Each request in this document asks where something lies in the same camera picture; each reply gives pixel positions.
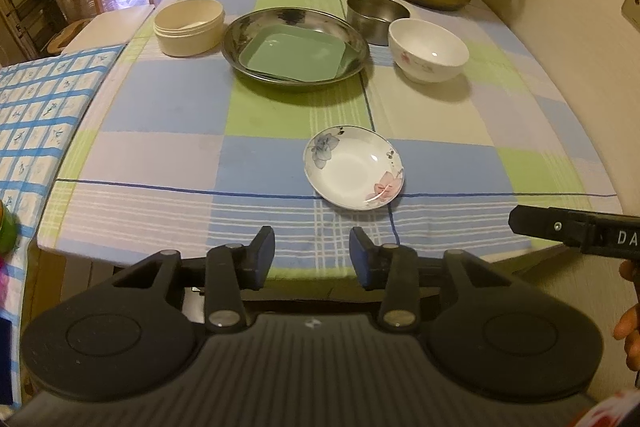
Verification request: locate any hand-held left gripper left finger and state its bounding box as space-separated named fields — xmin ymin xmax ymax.
xmin=112 ymin=226 xmax=276 ymax=333

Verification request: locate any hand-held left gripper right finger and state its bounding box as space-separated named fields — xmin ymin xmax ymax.
xmin=349 ymin=226 xmax=517 ymax=331

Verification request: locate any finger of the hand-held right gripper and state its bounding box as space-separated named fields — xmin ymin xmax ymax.
xmin=508 ymin=205 xmax=590 ymax=254

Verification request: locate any small floral white dish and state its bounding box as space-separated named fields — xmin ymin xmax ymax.
xmin=303 ymin=125 xmax=405 ymax=212

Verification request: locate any cream round container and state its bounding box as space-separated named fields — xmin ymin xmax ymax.
xmin=153 ymin=0 xmax=225 ymax=57

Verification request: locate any stainless steel bowl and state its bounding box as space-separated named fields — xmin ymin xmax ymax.
xmin=346 ymin=0 xmax=411 ymax=47

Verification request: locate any person's right hand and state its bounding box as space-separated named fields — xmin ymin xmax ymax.
xmin=613 ymin=258 xmax=640 ymax=342

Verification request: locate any checkered pastel tablecloth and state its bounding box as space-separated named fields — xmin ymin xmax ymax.
xmin=37 ymin=0 xmax=621 ymax=280

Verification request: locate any red and white item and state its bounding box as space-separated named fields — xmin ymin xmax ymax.
xmin=572 ymin=388 xmax=640 ymax=427

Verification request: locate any green square plate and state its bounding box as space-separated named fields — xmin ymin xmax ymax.
xmin=237 ymin=30 xmax=351 ymax=83

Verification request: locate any white floral bowl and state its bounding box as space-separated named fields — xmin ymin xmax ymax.
xmin=388 ymin=18 xmax=470 ymax=84

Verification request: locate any round stainless steel plate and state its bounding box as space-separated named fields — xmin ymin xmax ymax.
xmin=222 ymin=6 xmax=371 ymax=94

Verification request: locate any green round item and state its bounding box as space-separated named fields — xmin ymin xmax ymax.
xmin=0 ymin=201 xmax=21 ymax=254

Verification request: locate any blue checked cloth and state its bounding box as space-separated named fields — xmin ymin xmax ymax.
xmin=0 ymin=44 xmax=126 ymax=408

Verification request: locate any wall power outlet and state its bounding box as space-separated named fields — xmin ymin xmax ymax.
xmin=620 ymin=0 xmax=640 ymax=32

